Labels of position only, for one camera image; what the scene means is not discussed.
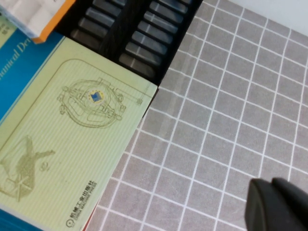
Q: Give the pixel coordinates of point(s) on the white orange ROS2 book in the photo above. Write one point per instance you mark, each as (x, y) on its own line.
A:
(24, 14)

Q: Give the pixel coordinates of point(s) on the yellow blue mechanisms book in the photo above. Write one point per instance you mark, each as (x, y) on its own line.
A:
(72, 144)

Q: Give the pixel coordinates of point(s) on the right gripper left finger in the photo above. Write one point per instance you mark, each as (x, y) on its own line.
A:
(264, 209)

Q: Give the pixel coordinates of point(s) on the black plastic book stand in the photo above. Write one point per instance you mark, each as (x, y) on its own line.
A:
(125, 24)

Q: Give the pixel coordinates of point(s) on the red book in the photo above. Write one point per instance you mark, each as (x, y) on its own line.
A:
(87, 225)

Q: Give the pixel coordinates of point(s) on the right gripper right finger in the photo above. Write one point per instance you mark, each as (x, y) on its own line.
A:
(299, 209)

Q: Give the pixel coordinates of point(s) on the grey white-grid tablecloth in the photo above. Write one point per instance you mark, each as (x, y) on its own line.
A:
(216, 120)

